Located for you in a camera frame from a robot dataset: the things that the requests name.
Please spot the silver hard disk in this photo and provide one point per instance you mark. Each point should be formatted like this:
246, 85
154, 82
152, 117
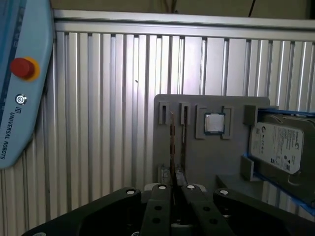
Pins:
278, 142

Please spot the grey parts rack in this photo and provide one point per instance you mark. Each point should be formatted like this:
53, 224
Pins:
216, 157

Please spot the pale blue teach pendant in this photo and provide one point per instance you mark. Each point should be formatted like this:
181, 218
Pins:
24, 110

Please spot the silver CPU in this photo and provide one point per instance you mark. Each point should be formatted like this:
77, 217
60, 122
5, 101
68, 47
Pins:
215, 123

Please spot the blue disk carrier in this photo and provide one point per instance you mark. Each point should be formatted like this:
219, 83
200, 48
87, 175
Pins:
268, 109

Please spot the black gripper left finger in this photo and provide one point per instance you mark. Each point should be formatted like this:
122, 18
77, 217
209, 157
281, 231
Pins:
157, 214

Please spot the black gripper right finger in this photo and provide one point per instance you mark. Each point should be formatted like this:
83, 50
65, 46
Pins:
204, 216

